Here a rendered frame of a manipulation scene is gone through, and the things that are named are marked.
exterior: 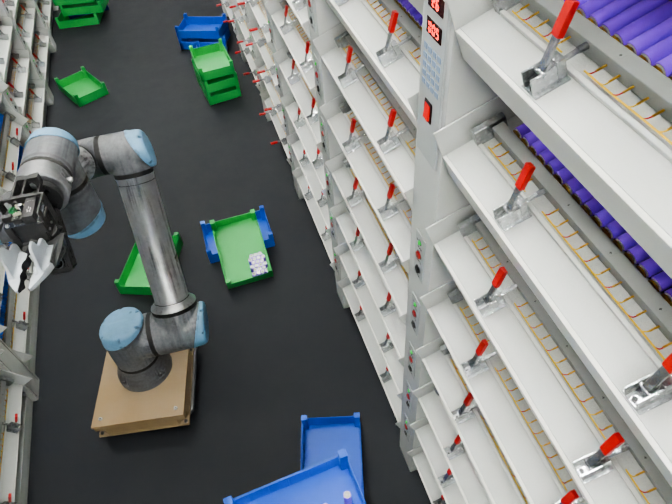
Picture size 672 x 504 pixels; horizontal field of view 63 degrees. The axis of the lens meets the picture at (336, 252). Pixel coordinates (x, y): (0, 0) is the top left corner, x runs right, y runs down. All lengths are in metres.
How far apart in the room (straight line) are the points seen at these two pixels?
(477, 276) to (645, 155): 0.44
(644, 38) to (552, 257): 0.26
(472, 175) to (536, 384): 0.31
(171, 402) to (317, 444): 0.52
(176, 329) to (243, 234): 0.75
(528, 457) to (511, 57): 0.63
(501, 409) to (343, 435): 1.05
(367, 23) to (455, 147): 0.42
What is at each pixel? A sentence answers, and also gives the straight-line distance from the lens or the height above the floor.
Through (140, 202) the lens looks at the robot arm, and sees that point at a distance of 1.77.
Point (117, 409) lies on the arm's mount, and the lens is 2.10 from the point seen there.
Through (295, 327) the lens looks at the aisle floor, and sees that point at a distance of 2.25.
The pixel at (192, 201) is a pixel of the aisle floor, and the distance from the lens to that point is 2.86.
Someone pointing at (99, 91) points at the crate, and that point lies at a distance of 3.86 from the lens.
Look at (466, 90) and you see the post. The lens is 0.81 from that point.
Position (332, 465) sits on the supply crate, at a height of 0.50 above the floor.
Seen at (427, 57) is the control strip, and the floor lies 1.45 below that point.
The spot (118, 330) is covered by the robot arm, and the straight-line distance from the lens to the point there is 1.93.
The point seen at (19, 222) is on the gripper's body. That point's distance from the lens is 1.00.
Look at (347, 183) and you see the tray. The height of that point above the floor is 0.74.
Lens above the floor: 1.85
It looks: 49 degrees down
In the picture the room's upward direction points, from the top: 6 degrees counter-clockwise
